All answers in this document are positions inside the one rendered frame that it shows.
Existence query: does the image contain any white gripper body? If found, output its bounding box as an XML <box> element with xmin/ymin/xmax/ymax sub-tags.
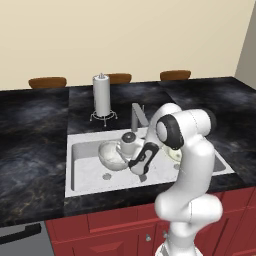
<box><xmin>117</xmin><ymin>149</ymin><xmax>136</xmax><ymax>163</ymax></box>

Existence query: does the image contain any clear glass bowl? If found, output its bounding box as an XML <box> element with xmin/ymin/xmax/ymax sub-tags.
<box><xmin>97</xmin><ymin>140</ymin><xmax>130</xmax><ymax>172</ymax></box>

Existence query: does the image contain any grey sink tap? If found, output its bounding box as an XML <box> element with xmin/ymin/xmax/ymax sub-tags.
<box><xmin>130</xmin><ymin>102</ymin><xmax>150</xmax><ymax>133</ymax></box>

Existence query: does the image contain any white double basin sink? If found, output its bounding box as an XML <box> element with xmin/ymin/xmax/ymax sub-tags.
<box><xmin>64</xmin><ymin>127</ymin><xmax>236</xmax><ymax>199</ymax></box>

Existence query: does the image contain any pale green bowl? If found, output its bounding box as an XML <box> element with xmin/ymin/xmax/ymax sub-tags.
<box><xmin>163</xmin><ymin>146</ymin><xmax>183</xmax><ymax>164</ymax></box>

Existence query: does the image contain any red drawer front panel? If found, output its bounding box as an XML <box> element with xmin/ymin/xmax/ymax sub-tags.
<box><xmin>86</xmin><ymin>203</ymin><xmax>158</xmax><ymax>234</ymax></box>

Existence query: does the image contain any white paper towel roll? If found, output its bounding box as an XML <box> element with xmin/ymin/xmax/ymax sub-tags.
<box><xmin>92</xmin><ymin>74</ymin><xmax>112</xmax><ymax>117</ymax></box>

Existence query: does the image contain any red cupboard door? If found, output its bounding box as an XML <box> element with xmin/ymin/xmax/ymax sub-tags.
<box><xmin>155</xmin><ymin>220</ymin><xmax>172</xmax><ymax>256</ymax></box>
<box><xmin>70</xmin><ymin>223</ymin><xmax>158</xmax><ymax>256</ymax></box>

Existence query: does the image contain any red cupboard run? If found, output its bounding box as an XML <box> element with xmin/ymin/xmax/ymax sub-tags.
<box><xmin>195</xmin><ymin>186</ymin><xmax>256</xmax><ymax>256</ymax></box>

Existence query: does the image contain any grey dishwasher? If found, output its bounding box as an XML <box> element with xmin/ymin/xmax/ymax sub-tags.
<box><xmin>0</xmin><ymin>221</ymin><xmax>55</xmax><ymax>256</ymax></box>

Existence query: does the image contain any wire paper towel stand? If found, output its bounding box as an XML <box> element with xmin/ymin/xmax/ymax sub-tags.
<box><xmin>89</xmin><ymin>72</ymin><xmax>119</xmax><ymax>128</ymax></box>

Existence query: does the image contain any black dishwasher handle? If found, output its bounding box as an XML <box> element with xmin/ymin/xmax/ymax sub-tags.
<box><xmin>0</xmin><ymin>222</ymin><xmax>43</xmax><ymax>245</ymax></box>

